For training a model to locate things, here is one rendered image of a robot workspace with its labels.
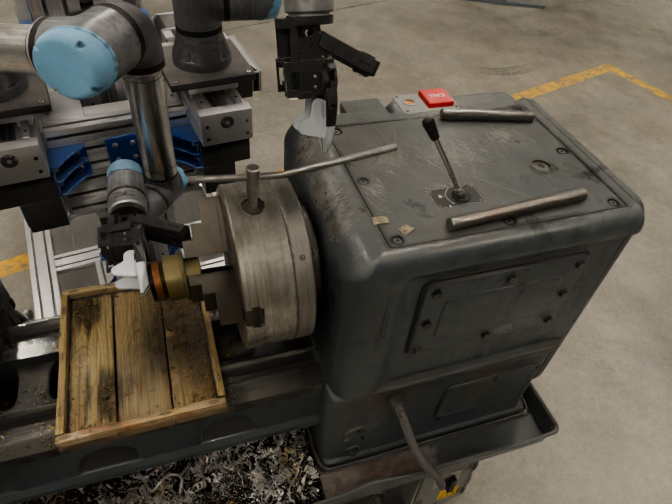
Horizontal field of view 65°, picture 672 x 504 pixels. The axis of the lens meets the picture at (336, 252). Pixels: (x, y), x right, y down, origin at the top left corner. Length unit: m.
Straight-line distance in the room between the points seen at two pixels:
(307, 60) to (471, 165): 0.38
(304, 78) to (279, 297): 0.35
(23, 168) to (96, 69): 0.47
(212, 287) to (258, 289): 0.11
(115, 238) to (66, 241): 1.43
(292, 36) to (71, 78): 0.38
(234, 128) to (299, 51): 0.60
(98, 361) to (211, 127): 0.62
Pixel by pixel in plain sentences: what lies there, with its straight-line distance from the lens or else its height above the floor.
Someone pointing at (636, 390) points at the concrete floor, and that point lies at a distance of 2.54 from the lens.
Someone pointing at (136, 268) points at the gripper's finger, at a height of 1.12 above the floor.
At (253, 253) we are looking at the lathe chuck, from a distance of 0.88.
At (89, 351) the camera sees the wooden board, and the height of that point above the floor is 0.88.
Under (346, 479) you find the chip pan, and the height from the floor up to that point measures 0.54.
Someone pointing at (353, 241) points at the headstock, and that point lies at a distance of 0.85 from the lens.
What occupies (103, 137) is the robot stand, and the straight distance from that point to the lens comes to 1.51.
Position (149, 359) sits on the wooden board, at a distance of 1.16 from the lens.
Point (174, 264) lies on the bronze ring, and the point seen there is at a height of 1.12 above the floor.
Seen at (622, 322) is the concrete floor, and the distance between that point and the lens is 2.75.
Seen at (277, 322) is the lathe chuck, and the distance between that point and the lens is 0.93.
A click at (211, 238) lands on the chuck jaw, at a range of 1.00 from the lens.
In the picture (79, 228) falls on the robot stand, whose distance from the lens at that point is 2.52.
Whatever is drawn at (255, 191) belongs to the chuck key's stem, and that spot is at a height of 1.28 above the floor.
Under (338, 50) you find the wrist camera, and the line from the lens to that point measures 0.88.
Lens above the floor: 1.83
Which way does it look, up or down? 45 degrees down
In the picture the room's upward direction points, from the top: 6 degrees clockwise
